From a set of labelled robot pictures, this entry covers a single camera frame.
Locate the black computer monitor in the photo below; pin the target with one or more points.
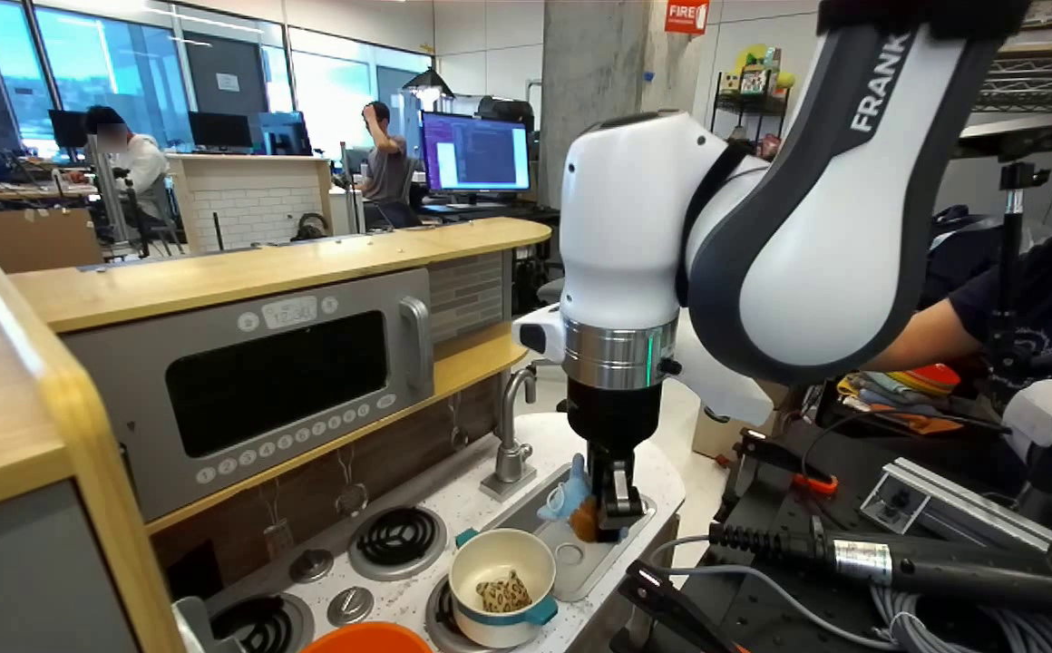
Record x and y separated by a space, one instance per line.
219 131
283 131

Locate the person in navy shirt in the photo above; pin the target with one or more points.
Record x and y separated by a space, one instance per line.
1036 284

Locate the lit computer monitor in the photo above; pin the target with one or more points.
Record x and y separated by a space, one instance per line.
477 152

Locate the aluminium rail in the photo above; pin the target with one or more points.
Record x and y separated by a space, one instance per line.
947 502

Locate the blue and brown plush toy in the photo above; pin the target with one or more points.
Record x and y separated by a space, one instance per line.
561 489

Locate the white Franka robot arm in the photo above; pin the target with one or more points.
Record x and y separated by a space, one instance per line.
818 242

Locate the grey toy microwave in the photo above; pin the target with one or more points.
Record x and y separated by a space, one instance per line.
273 387

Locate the red wall sign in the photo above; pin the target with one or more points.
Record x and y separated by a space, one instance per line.
685 17

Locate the person in grey shirt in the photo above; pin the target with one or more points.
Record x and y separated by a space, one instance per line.
388 167

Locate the leopard print plush toy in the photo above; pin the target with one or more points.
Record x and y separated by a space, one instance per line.
505 593

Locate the white partition panel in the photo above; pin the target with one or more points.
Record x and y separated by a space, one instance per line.
249 199

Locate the bare forearm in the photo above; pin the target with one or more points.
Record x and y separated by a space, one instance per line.
910 337

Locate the grey toy sink basin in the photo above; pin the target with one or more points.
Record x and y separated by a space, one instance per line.
594 572

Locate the person in white shirt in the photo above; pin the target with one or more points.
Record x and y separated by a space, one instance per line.
139 167

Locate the black cylindrical tool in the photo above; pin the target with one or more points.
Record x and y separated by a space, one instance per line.
910 563

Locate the metal shelf rack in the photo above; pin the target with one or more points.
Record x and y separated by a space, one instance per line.
1046 78

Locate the grey stove knob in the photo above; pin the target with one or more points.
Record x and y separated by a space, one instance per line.
312 567
349 602

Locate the stack of orange plates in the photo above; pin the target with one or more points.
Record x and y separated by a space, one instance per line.
926 379

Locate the black pendant lamp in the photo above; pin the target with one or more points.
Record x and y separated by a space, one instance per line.
428 82

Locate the black camera on stand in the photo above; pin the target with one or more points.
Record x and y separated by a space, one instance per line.
1018 174

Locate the black shelf with items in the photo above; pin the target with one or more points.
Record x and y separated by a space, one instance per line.
747 78

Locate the grey toy faucet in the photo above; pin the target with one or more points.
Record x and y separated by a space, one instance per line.
508 437

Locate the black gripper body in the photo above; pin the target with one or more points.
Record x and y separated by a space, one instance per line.
613 418

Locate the orange plastic bowl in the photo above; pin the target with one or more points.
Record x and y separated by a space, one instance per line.
366 639

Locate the black coil stove burner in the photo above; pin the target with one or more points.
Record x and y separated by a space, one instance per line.
396 535
262 622
439 609

